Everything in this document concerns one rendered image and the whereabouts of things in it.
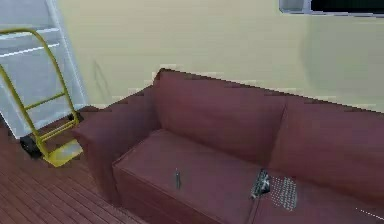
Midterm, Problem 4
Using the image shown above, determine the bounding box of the white room door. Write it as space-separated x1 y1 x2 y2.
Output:
0 0 90 140

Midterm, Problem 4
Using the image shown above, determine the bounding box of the black remote control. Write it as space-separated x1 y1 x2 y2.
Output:
249 168 272 200

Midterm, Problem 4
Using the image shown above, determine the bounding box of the yellow hand truck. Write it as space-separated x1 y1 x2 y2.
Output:
0 27 84 168

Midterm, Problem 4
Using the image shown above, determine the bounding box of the dark red sofa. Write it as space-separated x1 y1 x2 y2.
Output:
72 68 384 224

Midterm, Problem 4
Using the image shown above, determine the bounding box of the grey framed window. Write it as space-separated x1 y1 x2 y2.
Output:
278 0 384 18

